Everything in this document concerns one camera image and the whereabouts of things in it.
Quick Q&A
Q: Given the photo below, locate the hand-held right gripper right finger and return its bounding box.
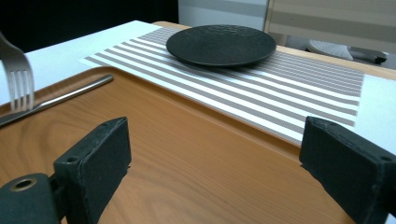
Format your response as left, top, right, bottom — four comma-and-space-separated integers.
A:
299, 116, 396, 224

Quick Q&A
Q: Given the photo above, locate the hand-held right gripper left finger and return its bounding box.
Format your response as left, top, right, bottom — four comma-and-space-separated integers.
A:
52, 116, 132, 224

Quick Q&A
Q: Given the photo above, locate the silver knife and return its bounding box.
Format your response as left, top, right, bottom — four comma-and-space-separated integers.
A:
0, 74, 115, 129

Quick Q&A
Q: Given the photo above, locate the brown wooden tray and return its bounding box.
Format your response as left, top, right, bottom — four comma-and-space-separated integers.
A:
0, 66, 356, 224

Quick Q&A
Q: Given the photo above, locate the silver fork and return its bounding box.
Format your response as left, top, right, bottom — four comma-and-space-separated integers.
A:
0, 31, 35, 113

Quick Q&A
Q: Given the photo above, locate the black textured plate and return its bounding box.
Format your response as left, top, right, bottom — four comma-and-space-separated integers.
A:
165, 24, 277, 68

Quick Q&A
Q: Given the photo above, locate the grey black floor object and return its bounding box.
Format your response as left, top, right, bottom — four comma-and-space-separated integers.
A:
306, 39, 389, 65

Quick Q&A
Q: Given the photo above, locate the grey white striped placemat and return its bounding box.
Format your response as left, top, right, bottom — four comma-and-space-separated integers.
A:
78, 26, 365, 146

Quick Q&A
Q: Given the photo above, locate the black curtain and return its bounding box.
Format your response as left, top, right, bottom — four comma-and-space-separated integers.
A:
0, 0, 180, 53

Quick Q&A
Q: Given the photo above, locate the white cabinet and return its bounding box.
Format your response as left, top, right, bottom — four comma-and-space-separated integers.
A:
177, 0, 269, 31

